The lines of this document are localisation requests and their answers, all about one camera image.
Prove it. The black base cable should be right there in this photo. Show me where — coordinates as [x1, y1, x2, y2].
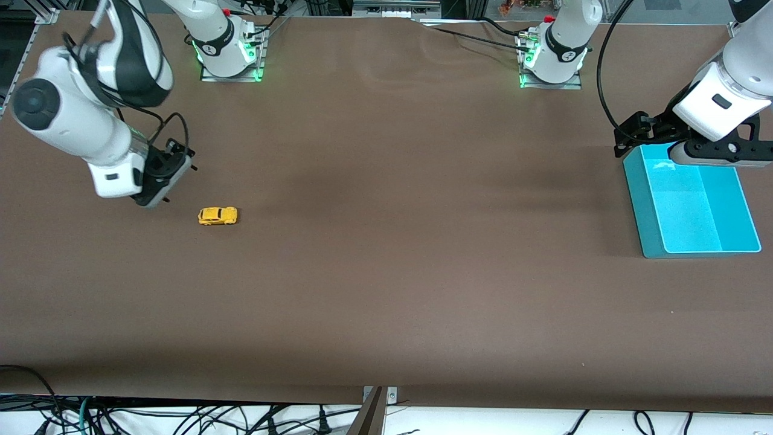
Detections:
[242, 11, 290, 40]

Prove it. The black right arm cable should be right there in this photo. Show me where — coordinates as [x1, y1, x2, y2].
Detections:
[63, 0, 190, 159]

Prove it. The teal plastic bin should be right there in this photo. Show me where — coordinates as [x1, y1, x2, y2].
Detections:
[622, 143, 763, 259]

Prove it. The thick black floor cable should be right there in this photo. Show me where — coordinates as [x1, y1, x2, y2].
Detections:
[0, 364, 61, 435]

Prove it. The dark camera stand pole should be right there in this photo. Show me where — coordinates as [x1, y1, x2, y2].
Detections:
[345, 387, 388, 435]

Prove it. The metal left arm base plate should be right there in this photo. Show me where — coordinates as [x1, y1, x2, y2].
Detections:
[518, 33, 583, 91]

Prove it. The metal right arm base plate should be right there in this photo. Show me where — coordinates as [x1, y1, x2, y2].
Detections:
[200, 27, 266, 83]

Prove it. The silver aluminium frame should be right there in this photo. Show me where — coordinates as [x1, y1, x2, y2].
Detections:
[352, 0, 443, 19]

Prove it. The yellow beetle toy car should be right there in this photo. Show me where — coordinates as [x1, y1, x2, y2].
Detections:
[197, 206, 239, 227]

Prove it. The orange background object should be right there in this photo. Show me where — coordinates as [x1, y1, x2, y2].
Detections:
[498, 0, 559, 16]

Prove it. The black table cable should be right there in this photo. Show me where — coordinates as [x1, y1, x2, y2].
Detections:
[477, 17, 532, 38]
[423, 23, 532, 54]

